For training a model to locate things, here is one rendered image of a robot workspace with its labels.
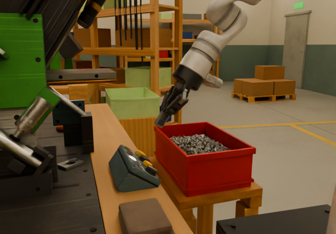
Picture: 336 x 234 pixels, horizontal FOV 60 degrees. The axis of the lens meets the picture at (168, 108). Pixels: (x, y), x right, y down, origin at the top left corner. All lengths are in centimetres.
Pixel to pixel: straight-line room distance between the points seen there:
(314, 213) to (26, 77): 64
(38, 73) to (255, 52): 1026
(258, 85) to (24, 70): 610
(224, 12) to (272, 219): 47
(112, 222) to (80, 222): 6
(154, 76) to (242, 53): 754
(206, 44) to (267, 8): 1031
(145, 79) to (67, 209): 287
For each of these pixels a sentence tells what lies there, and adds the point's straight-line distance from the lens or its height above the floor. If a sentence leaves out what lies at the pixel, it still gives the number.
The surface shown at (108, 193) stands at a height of 90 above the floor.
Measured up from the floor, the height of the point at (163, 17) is 206.
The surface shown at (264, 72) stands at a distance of 715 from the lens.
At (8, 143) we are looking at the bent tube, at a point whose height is 101.
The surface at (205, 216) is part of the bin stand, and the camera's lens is 123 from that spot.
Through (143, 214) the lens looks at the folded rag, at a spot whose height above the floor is 93.
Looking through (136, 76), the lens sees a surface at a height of 86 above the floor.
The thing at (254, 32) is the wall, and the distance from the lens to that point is 1076.
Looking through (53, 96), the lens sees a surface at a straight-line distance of 70.
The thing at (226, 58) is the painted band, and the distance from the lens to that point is 1037.
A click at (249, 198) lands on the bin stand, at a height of 77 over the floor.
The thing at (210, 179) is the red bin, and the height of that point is 84.
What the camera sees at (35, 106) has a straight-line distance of 67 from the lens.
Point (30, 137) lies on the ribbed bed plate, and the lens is 73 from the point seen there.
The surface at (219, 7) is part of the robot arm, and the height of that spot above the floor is 129.
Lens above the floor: 120
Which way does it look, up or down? 12 degrees down
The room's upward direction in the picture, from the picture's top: straight up
